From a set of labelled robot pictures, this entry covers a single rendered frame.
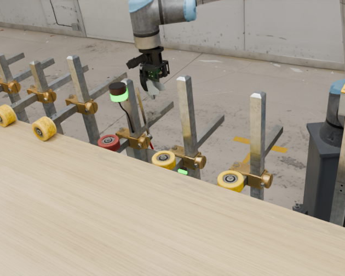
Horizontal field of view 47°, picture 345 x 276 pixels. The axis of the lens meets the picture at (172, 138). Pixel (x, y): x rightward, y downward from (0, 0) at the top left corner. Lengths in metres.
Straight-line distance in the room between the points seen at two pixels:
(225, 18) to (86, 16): 2.00
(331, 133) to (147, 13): 1.01
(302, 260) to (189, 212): 0.32
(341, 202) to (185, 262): 0.50
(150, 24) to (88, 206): 0.61
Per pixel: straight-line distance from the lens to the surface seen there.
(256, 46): 4.18
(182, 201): 1.16
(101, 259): 1.07
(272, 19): 4.02
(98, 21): 5.28
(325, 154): 1.85
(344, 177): 1.19
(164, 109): 1.70
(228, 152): 2.84
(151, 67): 1.38
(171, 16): 1.32
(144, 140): 1.51
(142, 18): 1.32
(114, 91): 1.37
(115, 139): 1.47
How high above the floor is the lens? 1.70
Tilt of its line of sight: 34 degrees down
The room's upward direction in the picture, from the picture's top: 8 degrees counter-clockwise
